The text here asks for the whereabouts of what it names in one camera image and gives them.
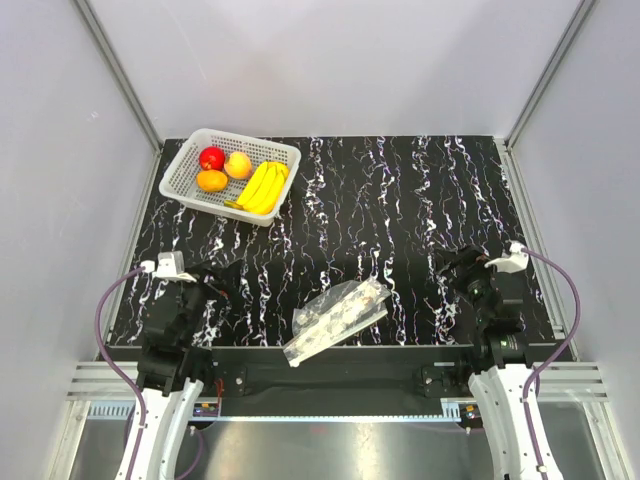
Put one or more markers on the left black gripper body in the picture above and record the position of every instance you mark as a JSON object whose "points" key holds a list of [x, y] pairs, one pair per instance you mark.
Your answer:
{"points": [[196, 296]]}

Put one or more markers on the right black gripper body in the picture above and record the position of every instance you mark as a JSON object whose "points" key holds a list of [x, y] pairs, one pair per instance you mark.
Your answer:
{"points": [[474, 280]]}

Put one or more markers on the yellow banana bunch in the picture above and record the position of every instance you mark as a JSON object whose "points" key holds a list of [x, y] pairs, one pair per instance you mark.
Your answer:
{"points": [[263, 189]]}

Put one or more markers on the orange fruit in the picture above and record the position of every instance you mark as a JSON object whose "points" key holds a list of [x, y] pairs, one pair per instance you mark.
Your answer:
{"points": [[212, 181]]}

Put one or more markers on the clear zip top bag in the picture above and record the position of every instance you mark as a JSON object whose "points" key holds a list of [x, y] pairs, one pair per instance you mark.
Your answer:
{"points": [[334, 316]]}

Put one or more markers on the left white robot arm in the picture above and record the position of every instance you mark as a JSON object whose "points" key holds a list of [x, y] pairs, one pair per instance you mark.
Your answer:
{"points": [[171, 371]]}

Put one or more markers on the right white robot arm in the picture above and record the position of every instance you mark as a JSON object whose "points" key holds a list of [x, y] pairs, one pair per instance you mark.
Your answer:
{"points": [[498, 371]]}

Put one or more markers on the white plastic perforated basket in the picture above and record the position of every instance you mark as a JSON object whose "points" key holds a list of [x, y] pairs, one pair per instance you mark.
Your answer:
{"points": [[179, 180]]}

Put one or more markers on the yellow-pink peach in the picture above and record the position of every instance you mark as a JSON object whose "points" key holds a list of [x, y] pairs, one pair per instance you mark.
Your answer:
{"points": [[238, 166]]}

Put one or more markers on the red apple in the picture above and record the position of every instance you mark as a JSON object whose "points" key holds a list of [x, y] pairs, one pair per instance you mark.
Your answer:
{"points": [[212, 158]]}

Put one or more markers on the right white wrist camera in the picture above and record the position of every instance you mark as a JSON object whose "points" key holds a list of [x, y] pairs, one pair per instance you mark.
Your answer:
{"points": [[516, 260]]}

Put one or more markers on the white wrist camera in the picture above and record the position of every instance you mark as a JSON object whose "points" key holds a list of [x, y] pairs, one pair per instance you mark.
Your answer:
{"points": [[516, 260], [168, 266]]}

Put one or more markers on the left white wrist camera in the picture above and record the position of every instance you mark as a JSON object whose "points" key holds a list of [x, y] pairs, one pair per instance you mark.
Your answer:
{"points": [[168, 266]]}

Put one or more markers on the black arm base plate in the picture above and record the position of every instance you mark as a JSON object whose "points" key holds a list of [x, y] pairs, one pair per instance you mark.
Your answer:
{"points": [[359, 403]]}

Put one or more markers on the front aluminium frame rail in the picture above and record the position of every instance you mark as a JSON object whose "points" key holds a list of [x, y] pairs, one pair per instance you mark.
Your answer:
{"points": [[564, 381]]}

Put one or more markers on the left aluminium frame post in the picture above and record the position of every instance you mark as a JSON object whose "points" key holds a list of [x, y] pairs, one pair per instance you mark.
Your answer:
{"points": [[98, 33]]}

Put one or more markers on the aluminium frame post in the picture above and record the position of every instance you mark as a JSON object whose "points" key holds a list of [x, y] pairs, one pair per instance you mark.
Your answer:
{"points": [[579, 18], [98, 33]]}

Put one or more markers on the right aluminium frame post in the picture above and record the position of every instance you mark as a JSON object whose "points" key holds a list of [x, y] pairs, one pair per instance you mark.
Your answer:
{"points": [[579, 18]]}

